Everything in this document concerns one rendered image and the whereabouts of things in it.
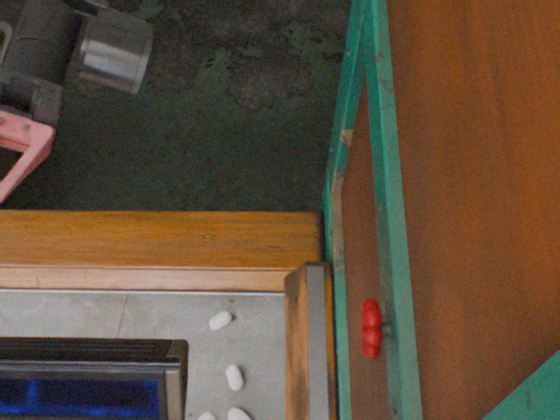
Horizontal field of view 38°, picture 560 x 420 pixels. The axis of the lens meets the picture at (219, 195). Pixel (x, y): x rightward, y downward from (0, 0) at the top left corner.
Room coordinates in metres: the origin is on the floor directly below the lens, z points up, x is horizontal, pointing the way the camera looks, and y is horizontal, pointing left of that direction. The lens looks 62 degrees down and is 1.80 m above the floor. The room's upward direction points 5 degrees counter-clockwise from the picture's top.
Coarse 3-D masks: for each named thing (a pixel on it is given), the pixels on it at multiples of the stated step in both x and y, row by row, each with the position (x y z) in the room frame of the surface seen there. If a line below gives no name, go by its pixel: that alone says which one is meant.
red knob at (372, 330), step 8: (368, 304) 0.19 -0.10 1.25; (376, 304) 0.19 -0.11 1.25; (360, 312) 0.20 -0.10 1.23; (368, 312) 0.19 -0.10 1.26; (376, 312) 0.19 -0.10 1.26; (368, 320) 0.18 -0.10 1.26; (376, 320) 0.18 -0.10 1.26; (360, 328) 0.18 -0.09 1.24; (368, 328) 0.18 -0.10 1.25; (376, 328) 0.18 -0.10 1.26; (384, 328) 0.18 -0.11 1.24; (368, 336) 0.17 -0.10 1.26; (376, 336) 0.17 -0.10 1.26; (384, 336) 0.17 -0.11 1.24; (368, 344) 0.17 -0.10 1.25; (376, 344) 0.16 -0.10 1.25; (368, 352) 0.16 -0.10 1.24; (376, 352) 0.16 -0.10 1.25
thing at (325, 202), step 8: (328, 176) 0.53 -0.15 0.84; (328, 184) 0.52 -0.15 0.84; (328, 192) 0.51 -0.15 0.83; (328, 200) 0.50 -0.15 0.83; (320, 208) 0.55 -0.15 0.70; (328, 208) 0.49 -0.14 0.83; (328, 216) 0.47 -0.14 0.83; (328, 224) 0.46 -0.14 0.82; (328, 232) 0.46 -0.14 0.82; (328, 240) 0.45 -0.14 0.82; (328, 248) 0.44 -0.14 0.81; (328, 256) 0.43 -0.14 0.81; (336, 392) 0.24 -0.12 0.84; (336, 400) 0.23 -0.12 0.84
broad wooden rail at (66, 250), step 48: (0, 240) 0.51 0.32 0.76; (48, 240) 0.51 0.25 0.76; (96, 240) 0.50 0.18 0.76; (144, 240) 0.49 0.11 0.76; (192, 240) 0.49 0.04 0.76; (240, 240) 0.48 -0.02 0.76; (288, 240) 0.47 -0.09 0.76; (0, 288) 0.45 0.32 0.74; (48, 288) 0.44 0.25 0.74; (96, 288) 0.43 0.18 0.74; (144, 288) 0.43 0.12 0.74; (192, 288) 0.42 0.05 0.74; (240, 288) 0.42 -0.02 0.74
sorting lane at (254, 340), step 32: (0, 320) 0.40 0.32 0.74; (32, 320) 0.40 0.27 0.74; (64, 320) 0.39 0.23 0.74; (96, 320) 0.39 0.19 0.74; (128, 320) 0.38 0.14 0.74; (160, 320) 0.38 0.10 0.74; (192, 320) 0.38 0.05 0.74; (256, 320) 0.37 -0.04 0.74; (192, 352) 0.33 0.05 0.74; (224, 352) 0.33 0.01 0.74; (256, 352) 0.32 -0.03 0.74; (192, 384) 0.29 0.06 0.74; (224, 384) 0.28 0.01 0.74; (256, 384) 0.28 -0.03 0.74; (192, 416) 0.24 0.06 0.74; (224, 416) 0.24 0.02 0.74; (256, 416) 0.24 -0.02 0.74
